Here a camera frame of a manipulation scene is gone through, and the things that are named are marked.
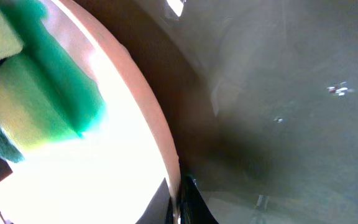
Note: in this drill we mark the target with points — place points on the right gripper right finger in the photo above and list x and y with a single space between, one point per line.
193 209

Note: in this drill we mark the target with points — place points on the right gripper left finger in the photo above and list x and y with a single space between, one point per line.
160 208

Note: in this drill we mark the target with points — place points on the white plate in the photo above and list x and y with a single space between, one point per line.
110 174

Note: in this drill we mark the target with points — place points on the green yellow sponge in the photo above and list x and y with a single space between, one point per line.
46 98

